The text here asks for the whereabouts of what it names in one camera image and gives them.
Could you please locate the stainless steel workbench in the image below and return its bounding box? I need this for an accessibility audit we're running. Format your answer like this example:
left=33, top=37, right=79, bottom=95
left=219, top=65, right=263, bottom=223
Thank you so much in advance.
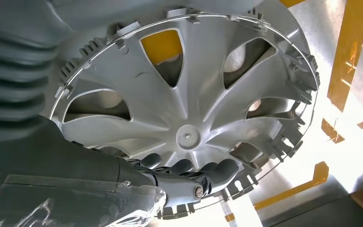
left=147, top=0, right=363, bottom=227

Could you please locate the grey hard case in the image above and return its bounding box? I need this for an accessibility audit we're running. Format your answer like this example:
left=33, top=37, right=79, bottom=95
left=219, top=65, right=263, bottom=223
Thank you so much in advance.
left=256, top=175, right=363, bottom=227

